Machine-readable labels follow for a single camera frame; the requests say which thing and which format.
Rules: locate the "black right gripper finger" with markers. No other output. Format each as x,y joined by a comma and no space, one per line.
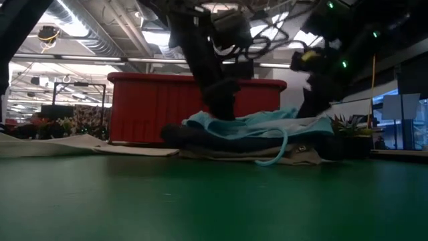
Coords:
314,103

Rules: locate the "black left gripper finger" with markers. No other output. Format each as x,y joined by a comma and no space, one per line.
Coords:
222,100

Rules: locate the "light blue garment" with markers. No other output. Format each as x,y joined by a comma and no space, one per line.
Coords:
254,125

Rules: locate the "black hooded garment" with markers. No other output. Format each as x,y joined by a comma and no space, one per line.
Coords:
200,139

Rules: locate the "beige garment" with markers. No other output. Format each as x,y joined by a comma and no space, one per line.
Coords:
234,155

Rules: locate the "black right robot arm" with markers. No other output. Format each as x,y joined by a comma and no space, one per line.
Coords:
378,26

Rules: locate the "red plastic laundry bin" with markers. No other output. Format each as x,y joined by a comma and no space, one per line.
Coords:
150,107

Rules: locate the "framed glass panel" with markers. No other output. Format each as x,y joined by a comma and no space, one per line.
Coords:
351,103

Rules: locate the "small potted succulent plant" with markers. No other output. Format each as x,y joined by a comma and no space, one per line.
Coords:
351,144

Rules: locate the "grey sign on stand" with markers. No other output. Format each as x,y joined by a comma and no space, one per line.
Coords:
401,107

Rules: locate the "long ceiling tube light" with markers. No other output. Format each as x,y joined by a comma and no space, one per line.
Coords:
90,58

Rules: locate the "dark floral fabric panel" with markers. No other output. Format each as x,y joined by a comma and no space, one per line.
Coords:
87,120

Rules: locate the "white bonavita tote bag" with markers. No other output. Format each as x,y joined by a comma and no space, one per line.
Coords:
67,145

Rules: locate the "black aluminium table frame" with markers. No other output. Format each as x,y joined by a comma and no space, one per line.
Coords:
13,33

